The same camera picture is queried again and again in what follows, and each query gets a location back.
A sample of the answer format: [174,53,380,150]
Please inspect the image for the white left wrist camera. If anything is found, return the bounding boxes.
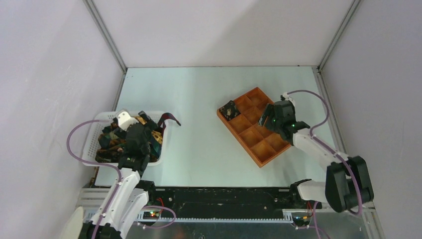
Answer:
[116,109,138,131]

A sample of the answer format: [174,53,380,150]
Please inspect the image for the red navy striped tie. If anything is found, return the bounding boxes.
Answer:
[157,113,181,133]

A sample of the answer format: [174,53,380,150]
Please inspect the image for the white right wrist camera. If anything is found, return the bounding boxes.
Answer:
[280,92,295,105]

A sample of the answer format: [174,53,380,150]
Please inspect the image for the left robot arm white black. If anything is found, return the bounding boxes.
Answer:
[76,124,157,239]

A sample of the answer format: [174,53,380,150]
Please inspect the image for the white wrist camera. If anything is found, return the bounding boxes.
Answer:
[280,92,295,105]
[116,109,138,131]

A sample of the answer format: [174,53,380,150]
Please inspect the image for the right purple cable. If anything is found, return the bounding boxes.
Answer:
[286,90,363,217]

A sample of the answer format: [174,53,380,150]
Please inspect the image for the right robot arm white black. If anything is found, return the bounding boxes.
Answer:
[258,100,374,214]

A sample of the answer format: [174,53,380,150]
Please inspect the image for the orange compartment tray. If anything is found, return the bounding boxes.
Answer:
[216,87,291,168]

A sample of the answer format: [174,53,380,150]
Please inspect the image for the white plastic mesh basket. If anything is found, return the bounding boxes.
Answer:
[82,111,175,167]

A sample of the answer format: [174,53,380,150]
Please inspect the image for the rolled dark patterned tie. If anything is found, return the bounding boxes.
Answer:
[218,100,241,121]

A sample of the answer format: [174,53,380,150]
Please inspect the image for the brown dark patterned tie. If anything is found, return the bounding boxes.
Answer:
[95,137,126,163]

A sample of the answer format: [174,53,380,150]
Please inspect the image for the green navy plaid tie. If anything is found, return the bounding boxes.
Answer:
[98,123,162,162]

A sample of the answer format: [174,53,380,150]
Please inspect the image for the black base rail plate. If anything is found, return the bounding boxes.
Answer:
[149,187,311,220]

